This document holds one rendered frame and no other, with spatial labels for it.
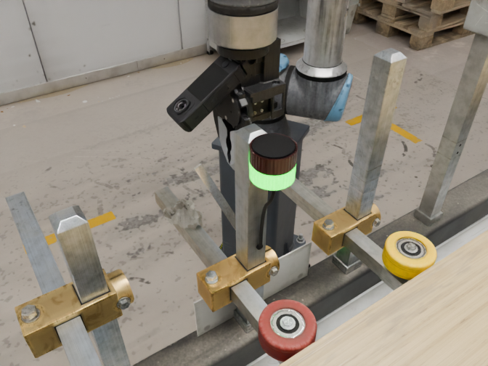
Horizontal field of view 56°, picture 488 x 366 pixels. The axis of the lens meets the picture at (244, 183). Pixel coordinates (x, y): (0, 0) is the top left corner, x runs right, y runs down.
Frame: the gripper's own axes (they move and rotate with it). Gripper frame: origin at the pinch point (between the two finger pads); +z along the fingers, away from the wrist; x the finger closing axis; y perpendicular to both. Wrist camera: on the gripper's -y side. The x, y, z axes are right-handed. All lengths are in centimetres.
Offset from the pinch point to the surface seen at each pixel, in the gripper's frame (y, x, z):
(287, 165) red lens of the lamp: -1.5, -15.5, -10.2
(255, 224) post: -1.9, -9.5, 4.3
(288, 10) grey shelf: 212, 250, 82
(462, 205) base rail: 60, -10, 31
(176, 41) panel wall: 109, 251, 86
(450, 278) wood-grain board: 20.1, -29.8, 11.0
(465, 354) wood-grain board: 11.2, -38.9, 11.0
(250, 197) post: -2.9, -9.5, -1.3
